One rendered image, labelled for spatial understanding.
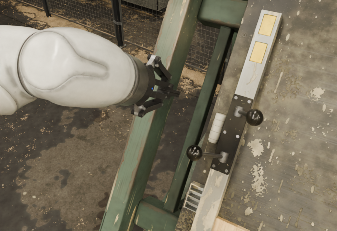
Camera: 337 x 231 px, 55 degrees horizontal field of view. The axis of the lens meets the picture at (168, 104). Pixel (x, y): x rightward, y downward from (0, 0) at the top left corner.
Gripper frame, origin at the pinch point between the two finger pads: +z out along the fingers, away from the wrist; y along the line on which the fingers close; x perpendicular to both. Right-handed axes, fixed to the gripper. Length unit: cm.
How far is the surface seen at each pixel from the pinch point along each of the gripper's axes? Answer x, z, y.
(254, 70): 15.7, 11.2, -11.1
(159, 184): -46, 152, 71
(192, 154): 10.2, -0.6, 11.9
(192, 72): -85, 264, -21
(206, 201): 14.4, 11.3, 24.3
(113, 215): -9.4, 10.5, 38.7
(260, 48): 15.4, 11.2, -16.6
